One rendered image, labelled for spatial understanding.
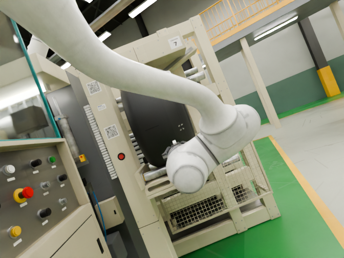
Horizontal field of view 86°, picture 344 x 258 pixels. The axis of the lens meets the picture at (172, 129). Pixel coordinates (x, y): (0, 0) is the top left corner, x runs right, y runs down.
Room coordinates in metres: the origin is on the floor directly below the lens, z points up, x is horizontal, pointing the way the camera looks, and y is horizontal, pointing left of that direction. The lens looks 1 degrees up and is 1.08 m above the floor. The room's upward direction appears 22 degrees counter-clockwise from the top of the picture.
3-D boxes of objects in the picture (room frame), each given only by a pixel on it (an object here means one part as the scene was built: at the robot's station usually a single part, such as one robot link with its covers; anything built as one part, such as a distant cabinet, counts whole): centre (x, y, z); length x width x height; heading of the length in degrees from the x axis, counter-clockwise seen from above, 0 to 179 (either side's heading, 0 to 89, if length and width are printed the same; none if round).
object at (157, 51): (1.50, -0.03, 1.71); 0.61 x 0.25 x 0.15; 91
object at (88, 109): (1.15, 0.43, 1.19); 0.05 x 0.04 x 0.48; 1
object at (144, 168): (1.20, 0.27, 0.90); 0.40 x 0.03 x 0.10; 1
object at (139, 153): (1.58, 0.32, 1.05); 0.20 x 0.15 x 0.30; 91
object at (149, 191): (1.06, 0.09, 0.83); 0.36 x 0.09 x 0.06; 91
